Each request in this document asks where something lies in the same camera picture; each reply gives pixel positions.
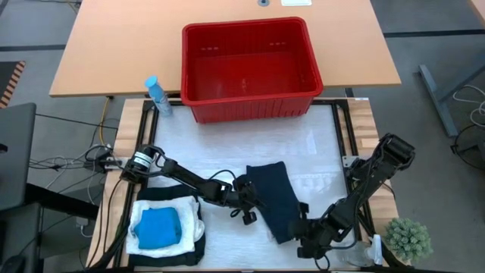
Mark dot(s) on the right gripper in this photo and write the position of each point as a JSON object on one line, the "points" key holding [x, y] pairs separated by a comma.
{"points": [[314, 233]]}

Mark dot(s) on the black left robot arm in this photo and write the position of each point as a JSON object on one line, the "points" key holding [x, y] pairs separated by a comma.
{"points": [[182, 176]]}

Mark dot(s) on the light blue air freshener bottle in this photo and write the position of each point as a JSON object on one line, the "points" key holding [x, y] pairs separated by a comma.
{"points": [[158, 96]]}

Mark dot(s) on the clear spray bottle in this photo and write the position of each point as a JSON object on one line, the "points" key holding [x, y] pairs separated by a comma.
{"points": [[358, 256]]}

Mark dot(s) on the dark navy garment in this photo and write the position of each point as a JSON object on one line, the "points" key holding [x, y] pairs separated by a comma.
{"points": [[276, 197]]}

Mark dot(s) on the orange wooden desk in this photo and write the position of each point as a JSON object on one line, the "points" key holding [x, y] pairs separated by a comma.
{"points": [[113, 45]]}

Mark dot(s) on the white lace garment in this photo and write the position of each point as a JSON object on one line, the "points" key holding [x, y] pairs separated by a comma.
{"points": [[189, 216]]}

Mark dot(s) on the blue garment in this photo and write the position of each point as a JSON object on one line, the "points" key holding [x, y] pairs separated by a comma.
{"points": [[159, 227]]}

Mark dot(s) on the red plastic laundry bin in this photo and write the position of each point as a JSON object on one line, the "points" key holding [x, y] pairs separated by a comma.
{"points": [[212, 110]]}

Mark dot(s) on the small green potted plant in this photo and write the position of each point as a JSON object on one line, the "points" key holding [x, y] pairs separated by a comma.
{"points": [[407, 240]]}

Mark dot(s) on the white paper sheet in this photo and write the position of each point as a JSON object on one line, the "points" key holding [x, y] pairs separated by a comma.
{"points": [[296, 2]]}

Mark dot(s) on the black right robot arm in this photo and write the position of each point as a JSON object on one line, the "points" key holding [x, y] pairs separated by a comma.
{"points": [[371, 178]]}

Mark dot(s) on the dark denim jeans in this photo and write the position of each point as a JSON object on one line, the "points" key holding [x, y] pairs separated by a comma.
{"points": [[166, 191]]}

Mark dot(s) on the black aluminium table frame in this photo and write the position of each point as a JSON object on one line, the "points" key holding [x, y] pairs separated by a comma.
{"points": [[146, 125]]}

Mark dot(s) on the grey equipment case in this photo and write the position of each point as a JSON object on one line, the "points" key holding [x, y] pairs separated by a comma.
{"points": [[17, 151]]}

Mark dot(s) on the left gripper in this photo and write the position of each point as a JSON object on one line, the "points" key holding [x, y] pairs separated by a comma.
{"points": [[244, 193]]}

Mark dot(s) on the grey metal desk leg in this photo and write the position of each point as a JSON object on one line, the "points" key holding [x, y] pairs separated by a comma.
{"points": [[435, 95]]}

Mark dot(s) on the white power adapter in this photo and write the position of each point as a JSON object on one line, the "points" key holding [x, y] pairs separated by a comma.
{"points": [[82, 223]]}

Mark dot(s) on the grey desk grommet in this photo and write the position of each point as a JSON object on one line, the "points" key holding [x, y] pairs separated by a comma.
{"points": [[263, 2]]}

